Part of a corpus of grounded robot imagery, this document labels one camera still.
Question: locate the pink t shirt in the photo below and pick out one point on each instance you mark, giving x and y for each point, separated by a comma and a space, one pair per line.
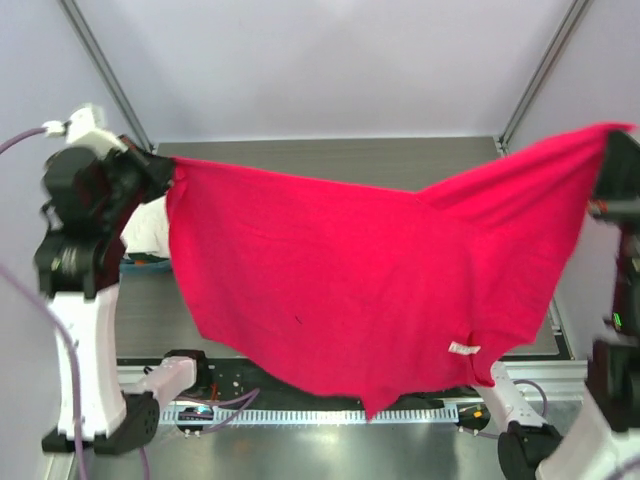
349, 290

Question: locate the white slotted cable duct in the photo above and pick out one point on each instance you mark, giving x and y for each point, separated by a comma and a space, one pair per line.
179, 415

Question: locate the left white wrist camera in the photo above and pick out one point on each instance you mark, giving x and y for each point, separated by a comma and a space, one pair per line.
86, 127

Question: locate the aluminium frame post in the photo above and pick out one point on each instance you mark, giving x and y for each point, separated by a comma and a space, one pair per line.
88, 40
560, 39

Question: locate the right aluminium frame post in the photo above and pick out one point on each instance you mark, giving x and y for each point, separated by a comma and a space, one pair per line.
560, 39

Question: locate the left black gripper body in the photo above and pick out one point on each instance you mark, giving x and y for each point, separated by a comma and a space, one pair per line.
138, 178

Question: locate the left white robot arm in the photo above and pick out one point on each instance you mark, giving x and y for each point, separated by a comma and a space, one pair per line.
79, 276

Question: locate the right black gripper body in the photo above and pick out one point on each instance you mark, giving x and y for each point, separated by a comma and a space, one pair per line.
618, 163

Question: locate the aluminium rail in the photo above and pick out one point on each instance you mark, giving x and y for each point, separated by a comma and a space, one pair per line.
561, 380

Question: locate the teal plastic basket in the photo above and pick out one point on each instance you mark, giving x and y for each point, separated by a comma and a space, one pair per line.
131, 267

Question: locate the left aluminium frame post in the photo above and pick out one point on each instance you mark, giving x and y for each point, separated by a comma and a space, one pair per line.
88, 40

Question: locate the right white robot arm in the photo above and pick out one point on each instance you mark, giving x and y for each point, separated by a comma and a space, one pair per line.
603, 439

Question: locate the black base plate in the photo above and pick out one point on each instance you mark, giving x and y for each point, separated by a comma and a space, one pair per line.
232, 377

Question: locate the white crumpled t shirt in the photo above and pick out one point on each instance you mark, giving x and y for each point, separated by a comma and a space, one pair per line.
147, 230

